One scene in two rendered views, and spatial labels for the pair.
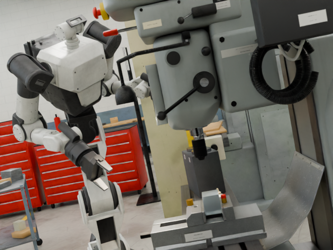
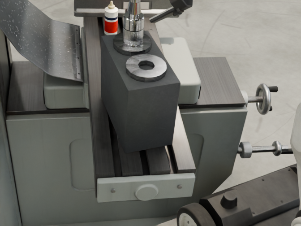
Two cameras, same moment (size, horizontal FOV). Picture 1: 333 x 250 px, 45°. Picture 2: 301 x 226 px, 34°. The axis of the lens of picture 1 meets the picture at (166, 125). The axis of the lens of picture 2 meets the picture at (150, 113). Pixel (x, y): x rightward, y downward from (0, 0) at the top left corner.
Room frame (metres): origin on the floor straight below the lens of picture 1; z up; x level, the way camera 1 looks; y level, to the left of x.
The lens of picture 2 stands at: (2.75, -0.31, 1.78)
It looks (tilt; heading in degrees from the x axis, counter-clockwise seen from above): 40 degrees down; 166
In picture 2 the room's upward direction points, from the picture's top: 5 degrees clockwise
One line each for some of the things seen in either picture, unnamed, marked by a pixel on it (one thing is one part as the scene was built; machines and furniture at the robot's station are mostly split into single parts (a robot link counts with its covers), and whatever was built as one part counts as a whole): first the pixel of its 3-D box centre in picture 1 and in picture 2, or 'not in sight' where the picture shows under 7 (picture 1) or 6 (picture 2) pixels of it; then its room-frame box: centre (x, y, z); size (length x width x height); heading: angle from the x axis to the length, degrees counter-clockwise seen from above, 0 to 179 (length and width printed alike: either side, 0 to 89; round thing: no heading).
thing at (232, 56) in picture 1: (242, 70); not in sight; (1.41, -0.29, 1.47); 0.24 x 0.19 x 0.26; 178
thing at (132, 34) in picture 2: not in sight; (133, 30); (1.79, -0.13, 1.19); 0.05 x 0.05 x 0.06
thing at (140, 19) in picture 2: not in sight; (133, 17); (1.79, -0.13, 1.23); 0.05 x 0.05 x 0.01
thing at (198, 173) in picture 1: (202, 169); (137, 88); (1.84, -0.12, 1.07); 0.22 x 0.12 x 0.20; 9
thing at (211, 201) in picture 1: (211, 202); not in sight; (1.26, -0.09, 1.08); 0.06 x 0.05 x 0.06; 175
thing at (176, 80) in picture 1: (188, 81); not in sight; (1.42, -0.10, 1.47); 0.21 x 0.19 x 0.32; 178
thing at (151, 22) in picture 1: (187, 18); not in sight; (1.41, -0.14, 1.68); 0.34 x 0.24 x 0.10; 88
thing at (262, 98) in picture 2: not in sight; (253, 99); (1.44, 0.40, 0.67); 0.16 x 0.12 x 0.12; 88
